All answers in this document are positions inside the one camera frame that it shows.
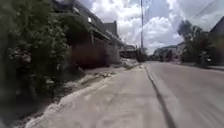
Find long building with wall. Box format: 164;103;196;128
49;0;126;69

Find overhead wires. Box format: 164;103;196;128
138;0;221;26

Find group of trees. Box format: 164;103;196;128
176;19;218;66

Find tall utility pole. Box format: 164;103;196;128
139;0;145;63

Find dirt and rubble verge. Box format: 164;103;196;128
9;58;140;128

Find large green bush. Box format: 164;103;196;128
0;0;86;116

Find distant buildings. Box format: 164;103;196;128
150;42;188;63

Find grey concrete road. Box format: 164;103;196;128
24;60;224;128

